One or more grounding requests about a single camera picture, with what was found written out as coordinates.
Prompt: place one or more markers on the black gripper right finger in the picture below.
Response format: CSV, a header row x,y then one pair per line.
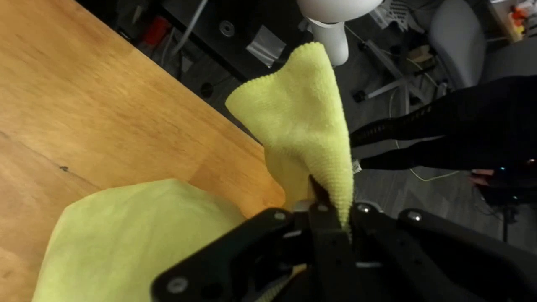
x,y
420,256

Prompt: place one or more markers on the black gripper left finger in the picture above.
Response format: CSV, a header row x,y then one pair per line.
x,y
269,255

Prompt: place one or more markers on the yellow-green microfiber cloth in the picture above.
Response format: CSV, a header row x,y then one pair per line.
x,y
296,112

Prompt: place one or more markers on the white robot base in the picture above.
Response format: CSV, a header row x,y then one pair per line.
x,y
327,18

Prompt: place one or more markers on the grey office chair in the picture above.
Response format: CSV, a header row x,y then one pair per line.
x,y
458,40

